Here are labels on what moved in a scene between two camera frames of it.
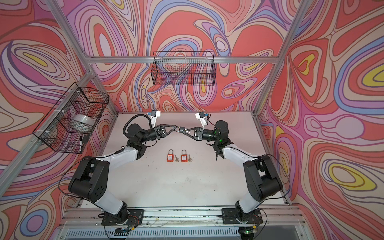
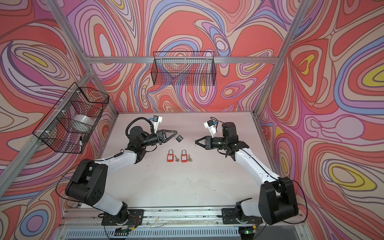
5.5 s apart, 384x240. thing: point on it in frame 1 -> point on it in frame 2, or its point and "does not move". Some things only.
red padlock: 184,158 does not move
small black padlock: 181,129 -> 178,138
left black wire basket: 69,122 does not move
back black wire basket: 184,68 does not move
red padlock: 170,156 does not move
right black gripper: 199,129 -> 208,145
